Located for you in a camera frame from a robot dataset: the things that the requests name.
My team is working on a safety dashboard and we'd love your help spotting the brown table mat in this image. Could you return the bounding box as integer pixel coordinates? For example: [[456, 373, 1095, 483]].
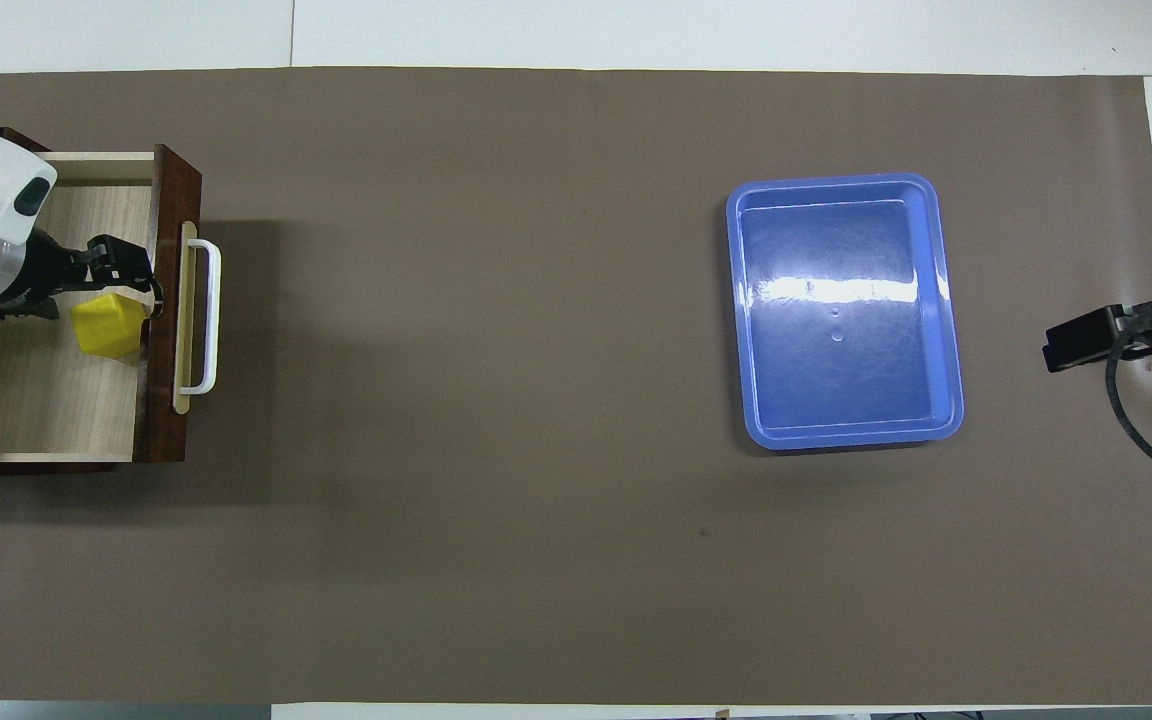
[[0, 66, 1152, 706]]

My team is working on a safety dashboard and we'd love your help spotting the blue plastic tray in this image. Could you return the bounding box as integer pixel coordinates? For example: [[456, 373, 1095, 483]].
[[726, 172, 965, 451]]

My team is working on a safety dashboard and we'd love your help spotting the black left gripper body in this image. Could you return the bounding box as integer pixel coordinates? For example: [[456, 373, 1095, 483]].
[[22, 228, 95, 307]]

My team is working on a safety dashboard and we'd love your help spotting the dark wooden drawer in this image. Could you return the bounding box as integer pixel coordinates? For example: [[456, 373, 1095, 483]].
[[0, 143, 204, 466]]

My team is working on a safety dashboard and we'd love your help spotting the white drawer handle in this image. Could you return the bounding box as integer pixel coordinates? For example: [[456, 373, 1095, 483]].
[[182, 238, 223, 396]]

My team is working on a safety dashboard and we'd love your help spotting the yellow cube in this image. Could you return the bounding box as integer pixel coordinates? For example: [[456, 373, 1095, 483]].
[[71, 292, 149, 361]]

